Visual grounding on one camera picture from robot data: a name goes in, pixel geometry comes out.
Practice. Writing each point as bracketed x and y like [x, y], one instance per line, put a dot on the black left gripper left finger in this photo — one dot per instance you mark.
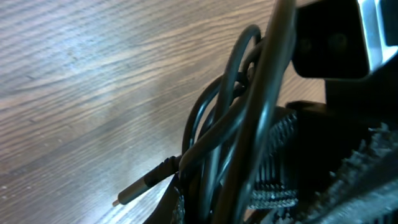
[171, 207]

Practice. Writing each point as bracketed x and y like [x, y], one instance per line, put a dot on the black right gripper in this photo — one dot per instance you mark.
[326, 133]

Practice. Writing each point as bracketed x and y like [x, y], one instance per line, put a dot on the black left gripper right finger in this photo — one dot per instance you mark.
[364, 188]

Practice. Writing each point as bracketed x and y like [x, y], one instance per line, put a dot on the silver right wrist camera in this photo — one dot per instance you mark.
[345, 39]

